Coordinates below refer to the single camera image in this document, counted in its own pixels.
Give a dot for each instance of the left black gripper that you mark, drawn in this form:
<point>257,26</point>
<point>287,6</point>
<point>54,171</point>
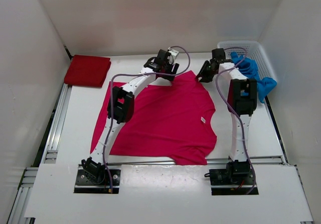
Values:
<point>175,69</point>

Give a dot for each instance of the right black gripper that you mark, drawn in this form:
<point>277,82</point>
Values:
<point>206,78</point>

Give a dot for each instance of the pink t shirt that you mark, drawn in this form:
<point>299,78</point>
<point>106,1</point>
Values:
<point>170,121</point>

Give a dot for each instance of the dark red t shirt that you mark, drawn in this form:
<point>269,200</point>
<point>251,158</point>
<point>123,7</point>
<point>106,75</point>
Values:
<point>87,71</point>

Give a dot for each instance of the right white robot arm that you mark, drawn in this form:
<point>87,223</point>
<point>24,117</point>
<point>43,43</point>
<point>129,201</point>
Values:
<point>239,94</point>

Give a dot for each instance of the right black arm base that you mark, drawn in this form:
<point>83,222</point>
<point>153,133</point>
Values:
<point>237,178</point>

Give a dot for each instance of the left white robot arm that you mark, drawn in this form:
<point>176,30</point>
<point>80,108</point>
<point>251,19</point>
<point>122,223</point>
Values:
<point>119,109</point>

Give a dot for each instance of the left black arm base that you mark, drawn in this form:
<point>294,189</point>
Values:
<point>94,178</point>

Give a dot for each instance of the blue t shirt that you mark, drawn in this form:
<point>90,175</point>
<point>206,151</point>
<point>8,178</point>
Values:
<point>249,68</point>

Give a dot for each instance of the white plastic basket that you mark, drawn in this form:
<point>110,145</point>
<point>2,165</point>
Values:
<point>254,51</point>

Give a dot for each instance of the aluminium frame rail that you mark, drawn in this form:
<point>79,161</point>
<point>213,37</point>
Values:
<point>47,154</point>

